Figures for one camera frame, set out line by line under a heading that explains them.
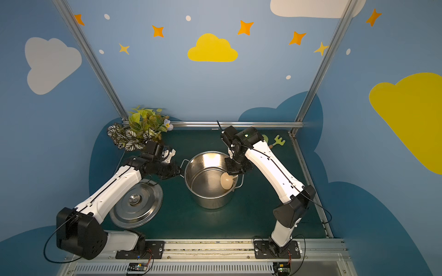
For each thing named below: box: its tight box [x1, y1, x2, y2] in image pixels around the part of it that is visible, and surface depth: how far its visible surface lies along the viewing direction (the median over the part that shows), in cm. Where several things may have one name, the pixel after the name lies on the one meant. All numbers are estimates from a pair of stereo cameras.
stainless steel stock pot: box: [179, 151, 245, 210], surface depth 90 cm
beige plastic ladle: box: [220, 172, 239, 190], surface depth 94 cm
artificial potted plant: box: [107, 105, 174, 152], surface depth 95 cm
